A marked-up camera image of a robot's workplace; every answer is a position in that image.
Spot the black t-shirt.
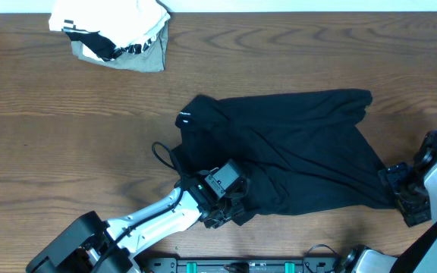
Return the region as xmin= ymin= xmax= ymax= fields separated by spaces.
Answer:
xmin=174 ymin=89 xmax=394 ymax=225

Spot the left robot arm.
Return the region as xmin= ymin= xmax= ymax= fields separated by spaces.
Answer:
xmin=26 ymin=160 xmax=250 ymax=273

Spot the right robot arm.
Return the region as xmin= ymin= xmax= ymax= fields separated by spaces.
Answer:
xmin=334 ymin=130 xmax=437 ymax=273

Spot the grey-beige folded garment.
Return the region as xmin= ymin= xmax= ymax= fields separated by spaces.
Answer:
xmin=71 ymin=24 xmax=168 ymax=73

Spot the black and white garment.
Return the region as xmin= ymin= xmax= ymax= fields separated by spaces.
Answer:
xmin=61 ymin=20 xmax=157 ymax=61

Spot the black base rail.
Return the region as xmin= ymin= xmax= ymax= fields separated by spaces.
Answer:
xmin=143 ymin=256 xmax=340 ymax=273

